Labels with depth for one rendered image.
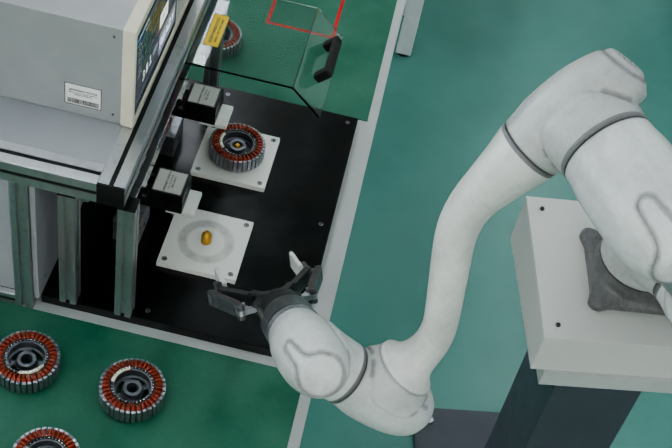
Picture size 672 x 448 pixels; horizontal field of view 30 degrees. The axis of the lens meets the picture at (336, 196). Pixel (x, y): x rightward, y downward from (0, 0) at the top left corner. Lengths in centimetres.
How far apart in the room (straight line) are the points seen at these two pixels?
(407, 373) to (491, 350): 140
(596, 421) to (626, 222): 111
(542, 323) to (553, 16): 223
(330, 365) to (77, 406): 52
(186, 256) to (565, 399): 81
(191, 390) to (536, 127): 83
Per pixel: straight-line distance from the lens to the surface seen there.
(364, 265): 341
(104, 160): 204
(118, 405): 214
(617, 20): 448
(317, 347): 185
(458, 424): 315
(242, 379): 223
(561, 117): 167
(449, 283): 184
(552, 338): 229
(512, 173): 172
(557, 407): 259
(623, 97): 168
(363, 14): 297
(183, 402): 219
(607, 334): 233
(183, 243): 236
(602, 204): 161
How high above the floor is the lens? 258
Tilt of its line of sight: 46 degrees down
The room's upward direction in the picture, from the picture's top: 12 degrees clockwise
